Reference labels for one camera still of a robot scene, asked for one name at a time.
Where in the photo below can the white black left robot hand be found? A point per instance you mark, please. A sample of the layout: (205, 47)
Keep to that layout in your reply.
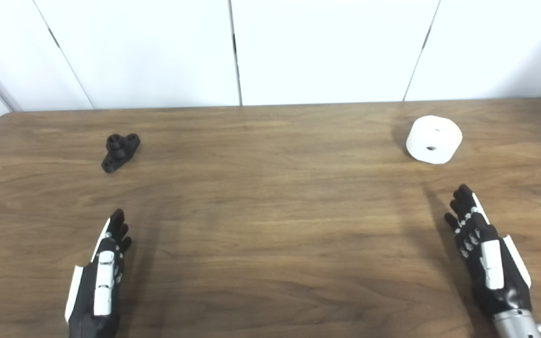
(104, 277)

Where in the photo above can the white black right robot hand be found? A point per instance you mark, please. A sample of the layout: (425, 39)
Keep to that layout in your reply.
(492, 267)

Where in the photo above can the black flanged holder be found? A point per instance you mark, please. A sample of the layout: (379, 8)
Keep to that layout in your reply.
(119, 152)

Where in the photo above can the round white piece with holes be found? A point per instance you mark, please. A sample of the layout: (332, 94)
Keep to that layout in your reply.
(432, 138)

